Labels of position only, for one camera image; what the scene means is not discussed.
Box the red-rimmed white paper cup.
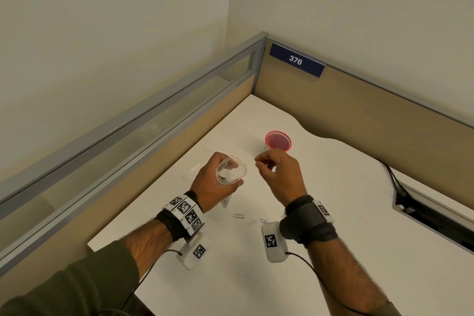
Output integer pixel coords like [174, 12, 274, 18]
[263, 130, 293, 154]

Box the black desk cable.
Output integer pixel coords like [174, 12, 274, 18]
[376, 158, 408, 194]

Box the left marker wristband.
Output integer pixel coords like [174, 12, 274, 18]
[155, 190, 205, 242]

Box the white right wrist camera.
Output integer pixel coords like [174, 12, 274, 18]
[261, 221, 289, 264]

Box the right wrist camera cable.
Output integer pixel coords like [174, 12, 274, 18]
[287, 251, 371, 316]

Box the olive green right sleeve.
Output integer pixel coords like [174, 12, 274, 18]
[370, 303, 402, 316]

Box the olive green left sleeve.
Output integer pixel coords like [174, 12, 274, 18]
[0, 241, 156, 316]

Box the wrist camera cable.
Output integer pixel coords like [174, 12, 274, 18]
[287, 251, 371, 316]
[122, 249, 184, 316]

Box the person's left hand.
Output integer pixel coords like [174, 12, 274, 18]
[189, 152, 245, 213]

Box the right marker wristband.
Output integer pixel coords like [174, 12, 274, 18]
[279, 195, 338, 248]

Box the person's right forearm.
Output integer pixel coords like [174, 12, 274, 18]
[305, 236, 390, 313]

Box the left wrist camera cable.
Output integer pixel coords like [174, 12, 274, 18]
[122, 249, 184, 316]

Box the marker wristband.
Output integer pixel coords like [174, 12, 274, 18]
[279, 195, 338, 248]
[155, 190, 205, 242]

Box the person's right hand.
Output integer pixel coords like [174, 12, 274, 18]
[254, 148, 307, 207]

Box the flat spare clear bag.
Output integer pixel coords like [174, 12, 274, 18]
[181, 147, 215, 184]

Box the blue number sign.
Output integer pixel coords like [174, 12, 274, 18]
[269, 42, 326, 79]

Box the clear plastic bag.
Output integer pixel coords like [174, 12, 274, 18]
[216, 155, 248, 210]

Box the beige partition panel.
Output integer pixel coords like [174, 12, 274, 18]
[253, 36, 474, 211]

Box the grey-framed glass partition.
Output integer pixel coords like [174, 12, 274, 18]
[0, 32, 268, 279]

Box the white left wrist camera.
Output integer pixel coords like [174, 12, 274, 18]
[177, 234, 210, 271]

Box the olive green sleeve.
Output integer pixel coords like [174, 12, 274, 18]
[370, 303, 402, 316]
[0, 241, 156, 316]

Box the person's left forearm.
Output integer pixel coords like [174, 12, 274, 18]
[124, 217, 175, 276]

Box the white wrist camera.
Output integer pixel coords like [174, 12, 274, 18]
[177, 234, 210, 271]
[261, 221, 289, 264]

